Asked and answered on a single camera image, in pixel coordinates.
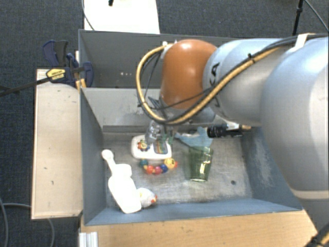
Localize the white toy with coloured beads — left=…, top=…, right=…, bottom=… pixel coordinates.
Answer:
left=131, top=134, right=178, bottom=175

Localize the pale blue cloth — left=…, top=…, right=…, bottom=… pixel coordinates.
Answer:
left=174, top=127, right=214, bottom=148

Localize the green glass cup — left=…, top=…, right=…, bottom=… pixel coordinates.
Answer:
left=185, top=145, right=215, bottom=183

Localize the white plastic scoop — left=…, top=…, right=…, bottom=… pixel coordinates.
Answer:
left=101, top=149, right=143, bottom=214

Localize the white toy chicken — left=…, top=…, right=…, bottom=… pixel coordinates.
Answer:
left=136, top=187, right=158, bottom=209

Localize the grey metal bin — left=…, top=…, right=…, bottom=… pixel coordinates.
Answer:
left=78, top=29, right=304, bottom=227

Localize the pale wood flat board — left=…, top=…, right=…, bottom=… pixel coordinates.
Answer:
left=31, top=69, right=84, bottom=220

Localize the black cylinder on white bracket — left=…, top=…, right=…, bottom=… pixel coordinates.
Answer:
left=206, top=121, right=252, bottom=139

